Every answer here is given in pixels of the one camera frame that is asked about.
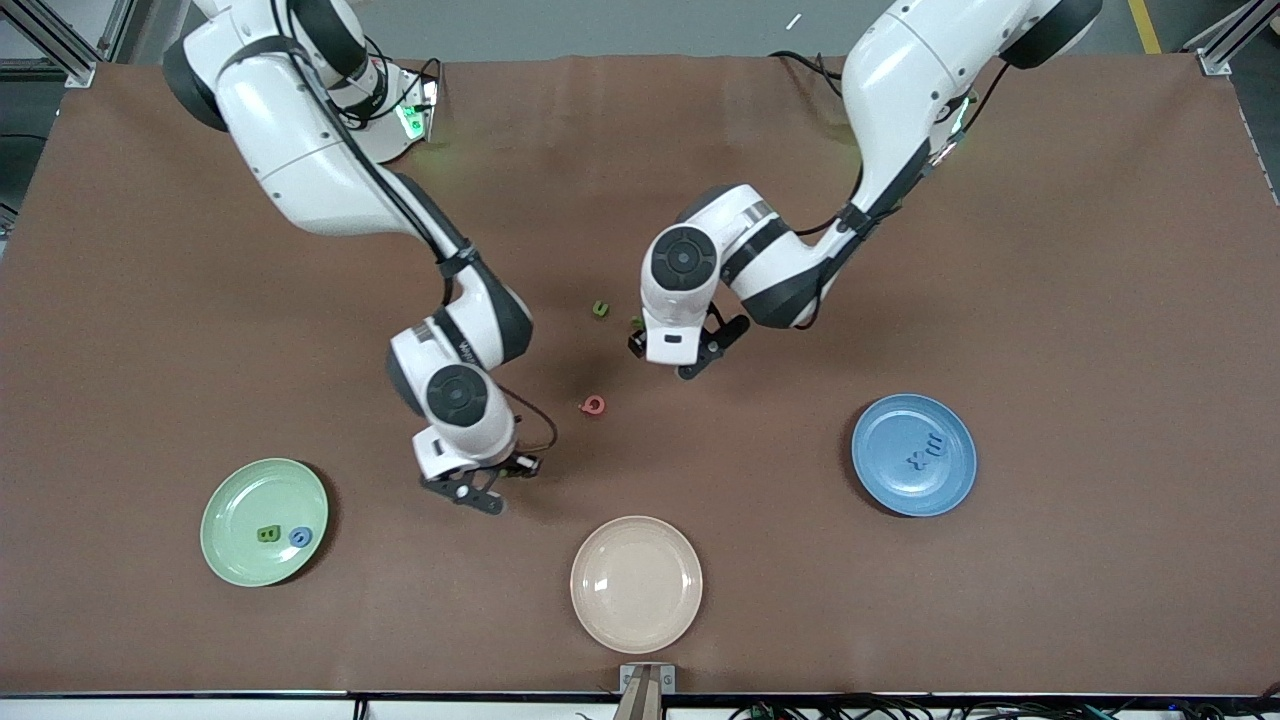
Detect cream plate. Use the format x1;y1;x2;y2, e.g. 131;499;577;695
570;515;704;655

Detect brown table cover sheet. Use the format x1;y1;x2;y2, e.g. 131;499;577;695
0;52;1280;696

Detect blue plate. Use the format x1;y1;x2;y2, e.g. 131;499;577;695
852;393;978;518

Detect green plate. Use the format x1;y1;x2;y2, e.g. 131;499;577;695
200;458;330;588

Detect tan camera post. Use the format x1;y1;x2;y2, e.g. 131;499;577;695
612;668;669;720

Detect black left base cable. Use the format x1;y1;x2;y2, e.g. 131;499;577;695
768;48;849;101

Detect black base cable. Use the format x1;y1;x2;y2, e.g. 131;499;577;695
395;55;443;116
768;48;849;101

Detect black right base cable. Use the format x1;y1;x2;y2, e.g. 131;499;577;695
395;55;443;116

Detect tangled black cables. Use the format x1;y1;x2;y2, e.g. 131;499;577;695
725;693;1280;720

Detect aluminium frame profile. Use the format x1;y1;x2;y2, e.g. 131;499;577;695
1195;0;1280;76
0;0;136;89

